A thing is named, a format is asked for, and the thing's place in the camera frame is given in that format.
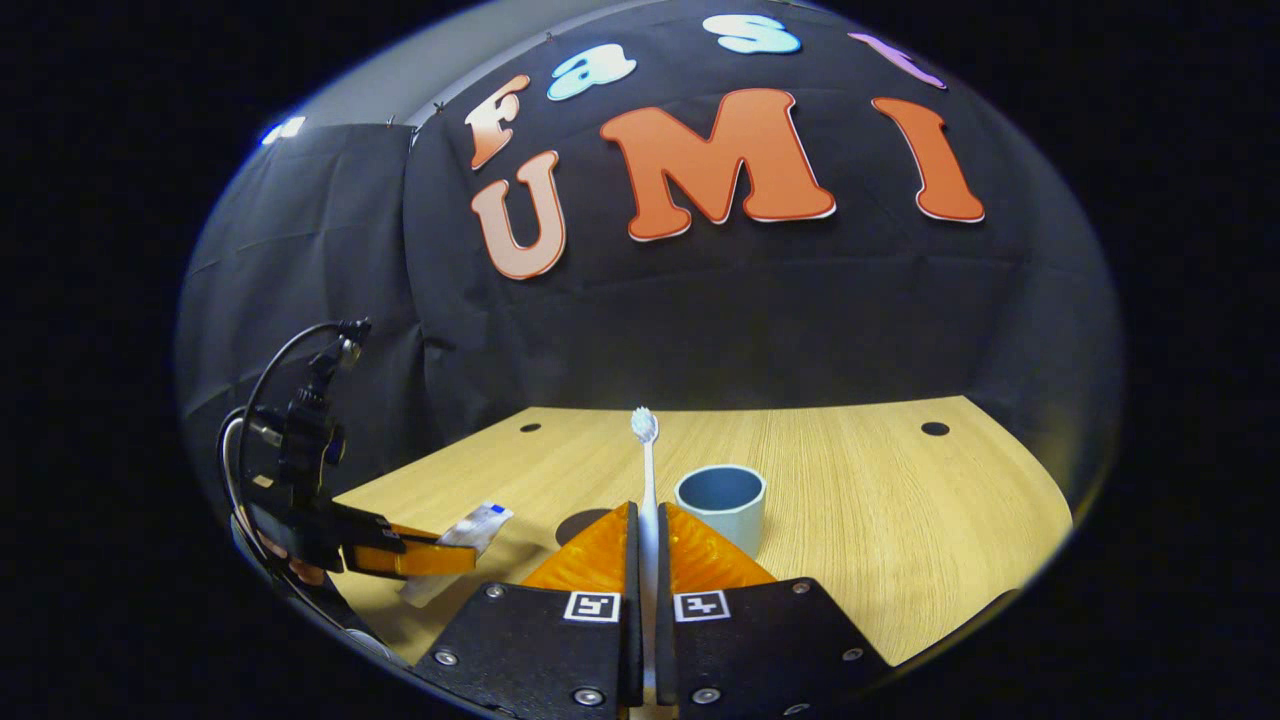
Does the white toothpaste tube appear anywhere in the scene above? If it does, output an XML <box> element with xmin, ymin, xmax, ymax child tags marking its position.
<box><xmin>400</xmin><ymin>500</ymin><xmax>514</xmax><ymax>608</ymax></box>

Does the black backdrop cloth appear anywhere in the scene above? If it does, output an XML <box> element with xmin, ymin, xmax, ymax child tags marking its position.
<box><xmin>178</xmin><ymin>0</ymin><xmax>1126</xmax><ymax>526</ymax></box>

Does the white toothbrush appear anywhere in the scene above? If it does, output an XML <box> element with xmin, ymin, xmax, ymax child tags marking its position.
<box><xmin>630</xmin><ymin>406</ymin><xmax>664</xmax><ymax>720</ymax></box>

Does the dark round coaster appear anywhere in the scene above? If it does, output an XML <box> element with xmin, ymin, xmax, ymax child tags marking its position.
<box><xmin>556</xmin><ymin>508</ymin><xmax>613</xmax><ymax>547</ymax></box>

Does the blue cup with wooden handle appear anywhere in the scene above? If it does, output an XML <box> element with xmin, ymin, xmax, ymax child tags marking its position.
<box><xmin>675</xmin><ymin>464</ymin><xmax>768</xmax><ymax>558</ymax></box>

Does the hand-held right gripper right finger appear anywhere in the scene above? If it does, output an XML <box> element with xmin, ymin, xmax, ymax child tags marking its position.
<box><xmin>655</xmin><ymin>500</ymin><xmax>893</xmax><ymax>717</ymax></box>

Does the grey cable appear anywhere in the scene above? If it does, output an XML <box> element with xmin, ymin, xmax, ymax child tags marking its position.
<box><xmin>218</xmin><ymin>412</ymin><xmax>253</xmax><ymax>521</ymax></box>

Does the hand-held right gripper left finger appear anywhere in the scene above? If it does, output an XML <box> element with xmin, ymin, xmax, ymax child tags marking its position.
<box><xmin>412</xmin><ymin>500</ymin><xmax>646</xmax><ymax>717</ymax></box>

